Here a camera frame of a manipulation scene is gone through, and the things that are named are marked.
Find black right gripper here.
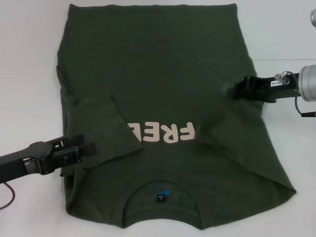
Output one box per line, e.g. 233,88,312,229
226,75,301,104

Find black right cable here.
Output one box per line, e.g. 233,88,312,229
294,94,316,117

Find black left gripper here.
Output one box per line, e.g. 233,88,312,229
0,133,97,184

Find dark green FREE! t-shirt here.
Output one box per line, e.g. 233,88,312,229
55,2,297,227

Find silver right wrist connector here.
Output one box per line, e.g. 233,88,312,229
275,71,292,85

